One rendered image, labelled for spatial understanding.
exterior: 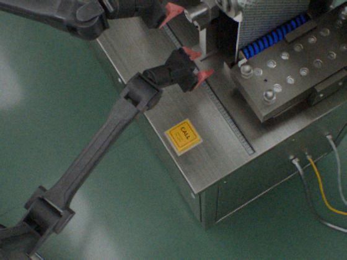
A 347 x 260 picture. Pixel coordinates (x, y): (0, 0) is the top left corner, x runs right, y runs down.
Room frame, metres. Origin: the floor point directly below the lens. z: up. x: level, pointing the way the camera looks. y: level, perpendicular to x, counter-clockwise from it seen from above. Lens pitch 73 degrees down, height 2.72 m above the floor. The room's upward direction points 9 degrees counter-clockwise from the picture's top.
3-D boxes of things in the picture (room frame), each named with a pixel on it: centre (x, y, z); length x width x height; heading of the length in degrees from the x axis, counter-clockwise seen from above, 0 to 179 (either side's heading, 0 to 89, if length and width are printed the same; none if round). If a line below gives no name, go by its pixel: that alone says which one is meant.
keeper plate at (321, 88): (0.60, -0.44, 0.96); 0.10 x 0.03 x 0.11; 113
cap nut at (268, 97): (0.58, -0.26, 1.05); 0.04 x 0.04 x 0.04
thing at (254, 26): (0.78, -0.31, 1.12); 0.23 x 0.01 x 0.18; 113
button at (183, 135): (0.54, -0.02, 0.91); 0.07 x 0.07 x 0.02; 23
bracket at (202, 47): (0.80, -0.12, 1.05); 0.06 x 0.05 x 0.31; 113
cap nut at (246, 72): (0.66, -0.22, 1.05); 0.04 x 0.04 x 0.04
